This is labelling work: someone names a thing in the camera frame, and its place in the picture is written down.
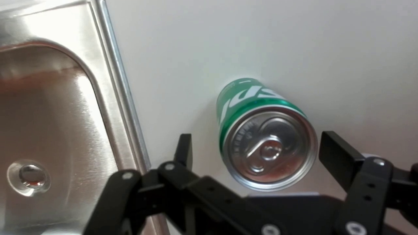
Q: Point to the green soda can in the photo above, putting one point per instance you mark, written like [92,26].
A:
[266,141]

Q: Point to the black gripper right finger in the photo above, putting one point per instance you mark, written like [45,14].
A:
[373,184]

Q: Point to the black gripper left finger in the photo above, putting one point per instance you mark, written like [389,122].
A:
[130,195]

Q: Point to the stainless steel sink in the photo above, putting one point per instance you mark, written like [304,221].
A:
[67,116]

